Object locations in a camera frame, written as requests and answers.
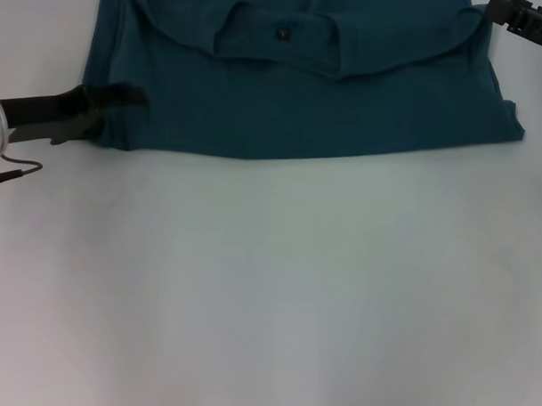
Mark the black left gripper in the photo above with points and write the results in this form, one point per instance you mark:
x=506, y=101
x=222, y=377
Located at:
x=42, y=115

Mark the teal t-shirt with FREE print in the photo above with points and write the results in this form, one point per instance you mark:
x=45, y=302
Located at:
x=301, y=101

